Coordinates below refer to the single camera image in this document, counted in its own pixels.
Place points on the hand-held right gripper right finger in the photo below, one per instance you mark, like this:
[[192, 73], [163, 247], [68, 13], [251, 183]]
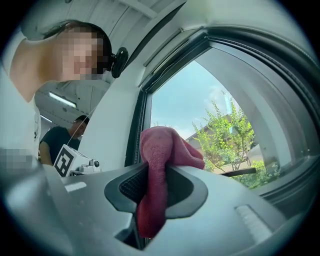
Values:
[[220, 220]]

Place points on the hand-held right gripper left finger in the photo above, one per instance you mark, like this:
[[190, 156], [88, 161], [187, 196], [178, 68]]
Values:
[[75, 212]]

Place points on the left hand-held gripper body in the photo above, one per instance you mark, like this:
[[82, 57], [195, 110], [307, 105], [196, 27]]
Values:
[[65, 160]]

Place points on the red cloth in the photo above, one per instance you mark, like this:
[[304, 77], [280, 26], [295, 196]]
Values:
[[160, 150]]

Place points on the tall glass window pane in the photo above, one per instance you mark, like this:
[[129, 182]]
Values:
[[175, 105]]

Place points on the ceiling tube light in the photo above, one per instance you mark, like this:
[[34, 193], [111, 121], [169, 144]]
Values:
[[62, 99], [46, 118]]

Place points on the person's cream shirt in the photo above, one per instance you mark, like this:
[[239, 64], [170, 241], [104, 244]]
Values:
[[17, 120]]

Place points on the green hedge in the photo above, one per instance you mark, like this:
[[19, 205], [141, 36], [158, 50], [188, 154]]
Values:
[[262, 172]]

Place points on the black framed window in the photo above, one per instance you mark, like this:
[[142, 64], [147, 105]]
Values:
[[136, 125]]

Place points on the thin-trunk tree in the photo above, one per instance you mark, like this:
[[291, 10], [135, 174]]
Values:
[[225, 130]]

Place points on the person's head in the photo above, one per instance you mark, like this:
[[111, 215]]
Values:
[[37, 65]]

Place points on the black head camera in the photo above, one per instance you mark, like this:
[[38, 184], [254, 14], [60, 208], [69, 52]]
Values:
[[120, 62]]

